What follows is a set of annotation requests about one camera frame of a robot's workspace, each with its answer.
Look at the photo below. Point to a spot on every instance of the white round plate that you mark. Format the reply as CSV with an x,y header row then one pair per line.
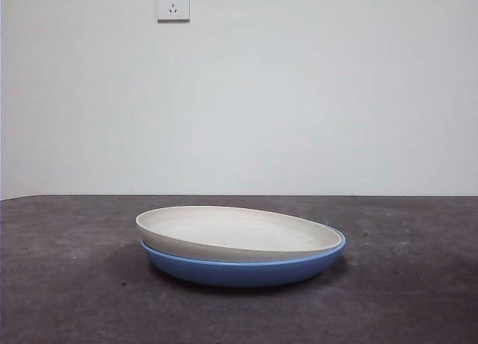
x,y
231,228

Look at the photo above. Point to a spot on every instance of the blue round plate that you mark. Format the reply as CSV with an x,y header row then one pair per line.
x,y
239,275

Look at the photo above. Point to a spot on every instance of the white wall power socket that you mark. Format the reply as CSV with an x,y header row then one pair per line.
x,y
173,4

